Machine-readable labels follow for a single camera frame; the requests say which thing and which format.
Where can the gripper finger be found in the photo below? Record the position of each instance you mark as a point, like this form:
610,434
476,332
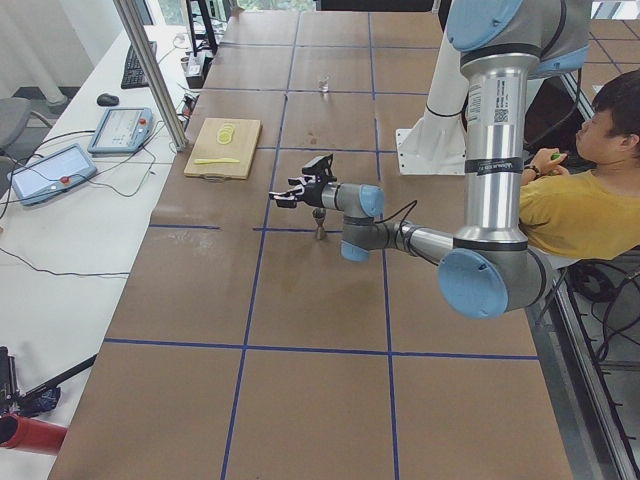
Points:
300,182
289,199

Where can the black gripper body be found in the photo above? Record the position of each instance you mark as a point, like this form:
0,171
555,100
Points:
313,195

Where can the steel double jigger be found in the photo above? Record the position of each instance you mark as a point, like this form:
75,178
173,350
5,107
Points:
319,215

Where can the clear glass measuring cup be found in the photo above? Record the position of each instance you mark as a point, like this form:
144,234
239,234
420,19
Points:
323,84

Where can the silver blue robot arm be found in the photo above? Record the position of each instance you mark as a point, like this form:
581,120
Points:
473,124

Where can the bamboo cutting board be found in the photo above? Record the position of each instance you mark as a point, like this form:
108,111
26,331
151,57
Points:
242,147

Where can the yellow plastic knife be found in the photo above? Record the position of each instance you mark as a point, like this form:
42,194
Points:
221,160

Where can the far blue teach pendant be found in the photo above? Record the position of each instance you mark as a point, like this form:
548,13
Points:
121,130

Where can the blue teach pendant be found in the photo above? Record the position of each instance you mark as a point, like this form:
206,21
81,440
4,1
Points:
121,130
52,175

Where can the black keyboard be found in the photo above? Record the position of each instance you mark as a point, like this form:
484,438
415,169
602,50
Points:
133,73

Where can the dark computer mouse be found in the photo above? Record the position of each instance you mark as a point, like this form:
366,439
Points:
107,100

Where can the near blue teach pendant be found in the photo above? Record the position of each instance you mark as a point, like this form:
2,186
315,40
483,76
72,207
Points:
52,175

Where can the grey office chair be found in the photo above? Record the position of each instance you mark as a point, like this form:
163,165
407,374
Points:
14,117

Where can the person in yellow shirt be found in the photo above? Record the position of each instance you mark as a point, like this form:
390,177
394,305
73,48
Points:
593,214

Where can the red cylinder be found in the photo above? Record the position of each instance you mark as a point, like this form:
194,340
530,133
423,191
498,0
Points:
31,435

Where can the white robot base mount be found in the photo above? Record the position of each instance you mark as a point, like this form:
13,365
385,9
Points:
436,144

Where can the aluminium frame post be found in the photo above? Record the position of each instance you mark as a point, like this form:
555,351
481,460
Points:
139,40

